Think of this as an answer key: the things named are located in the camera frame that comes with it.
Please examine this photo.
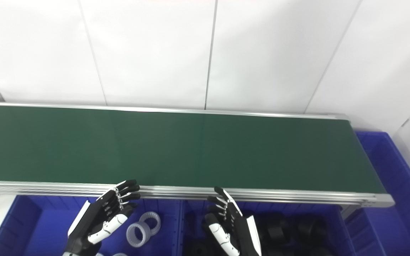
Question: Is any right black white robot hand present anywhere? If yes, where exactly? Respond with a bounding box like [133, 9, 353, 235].
[204, 186, 262, 256]

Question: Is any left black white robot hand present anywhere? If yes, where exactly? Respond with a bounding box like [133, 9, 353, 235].
[63, 180, 141, 256]

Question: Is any black cylindrical part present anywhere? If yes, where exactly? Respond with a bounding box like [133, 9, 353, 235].
[262, 213, 291, 243]
[298, 216, 329, 243]

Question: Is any blue bin with white rings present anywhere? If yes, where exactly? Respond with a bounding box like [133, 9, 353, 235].
[0, 194, 185, 256]

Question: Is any green belt aluminium conveyor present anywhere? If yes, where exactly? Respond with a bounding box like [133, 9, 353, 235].
[0, 102, 395, 209]

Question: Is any blue bin with black parts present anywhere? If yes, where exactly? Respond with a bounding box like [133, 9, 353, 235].
[178, 199, 357, 256]

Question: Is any aluminium conveyor support leg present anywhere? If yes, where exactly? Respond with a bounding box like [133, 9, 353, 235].
[340, 204, 363, 222]

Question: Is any empty blue plastic bin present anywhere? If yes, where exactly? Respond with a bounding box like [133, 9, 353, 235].
[344, 131, 410, 256]

